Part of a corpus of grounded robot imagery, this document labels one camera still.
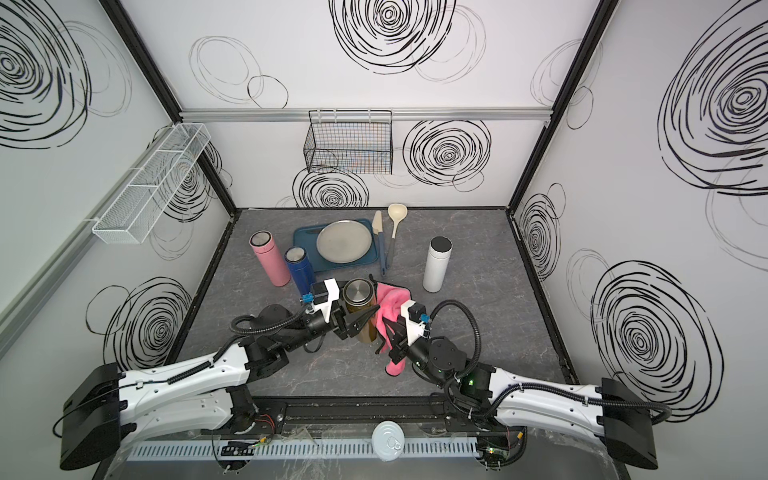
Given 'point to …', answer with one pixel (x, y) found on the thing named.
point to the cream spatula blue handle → (377, 228)
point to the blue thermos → (300, 269)
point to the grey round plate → (344, 241)
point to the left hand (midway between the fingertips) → (371, 294)
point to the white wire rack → (141, 203)
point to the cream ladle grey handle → (396, 212)
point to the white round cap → (388, 440)
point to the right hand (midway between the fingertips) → (383, 323)
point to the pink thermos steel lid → (263, 243)
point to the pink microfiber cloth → (389, 299)
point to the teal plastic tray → (307, 236)
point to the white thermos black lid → (440, 249)
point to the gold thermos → (359, 294)
